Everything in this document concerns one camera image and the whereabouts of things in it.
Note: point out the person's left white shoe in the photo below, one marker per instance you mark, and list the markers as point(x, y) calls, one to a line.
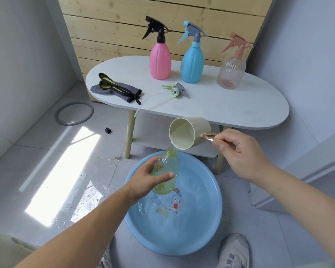
point(107, 259)

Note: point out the black spray nozzle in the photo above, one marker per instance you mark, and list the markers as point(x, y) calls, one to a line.
point(157, 26)

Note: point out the blue spray bottle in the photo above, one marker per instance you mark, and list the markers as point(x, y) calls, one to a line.
point(192, 65)

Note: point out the green clear spray bottle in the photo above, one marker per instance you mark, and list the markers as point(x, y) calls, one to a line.
point(170, 164)

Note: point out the white oval table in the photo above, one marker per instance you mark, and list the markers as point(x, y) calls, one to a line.
point(226, 103)

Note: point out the green grey spray nozzle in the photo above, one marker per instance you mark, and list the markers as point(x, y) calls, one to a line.
point(178, 88)

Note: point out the person's left hand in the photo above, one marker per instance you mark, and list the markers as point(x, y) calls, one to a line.
point(145, 184)

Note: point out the blue grey spray nozzle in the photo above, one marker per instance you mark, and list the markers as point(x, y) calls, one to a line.
point(194, 30)

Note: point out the person's right white shoe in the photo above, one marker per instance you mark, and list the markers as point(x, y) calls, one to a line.
point(234, 251)

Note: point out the grey cloth with black trim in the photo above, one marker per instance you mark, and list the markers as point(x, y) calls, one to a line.
point(122, 90)

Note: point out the person's right hand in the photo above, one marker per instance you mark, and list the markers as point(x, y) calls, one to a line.
point(243, 156)

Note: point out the person's right forearm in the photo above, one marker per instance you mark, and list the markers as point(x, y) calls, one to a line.
point(304, 206)

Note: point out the small black block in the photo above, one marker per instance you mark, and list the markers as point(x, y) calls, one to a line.
point(108, 130)

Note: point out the orange spray head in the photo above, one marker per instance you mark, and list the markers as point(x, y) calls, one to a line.
point(238, 43)

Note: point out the clear ribbed spray bottle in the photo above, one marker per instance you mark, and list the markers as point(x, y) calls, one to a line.
point(230, 73)

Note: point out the pink spray bottle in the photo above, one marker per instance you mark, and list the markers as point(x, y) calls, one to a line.
point(160, 61)

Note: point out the blue plastic basin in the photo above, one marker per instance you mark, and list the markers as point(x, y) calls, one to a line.
point(184, 231)

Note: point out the person's white shoe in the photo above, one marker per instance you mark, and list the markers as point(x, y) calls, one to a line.
point(234, 251)
point(107, 259)

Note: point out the person's left forearm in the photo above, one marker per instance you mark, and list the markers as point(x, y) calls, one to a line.
point(78, 240)

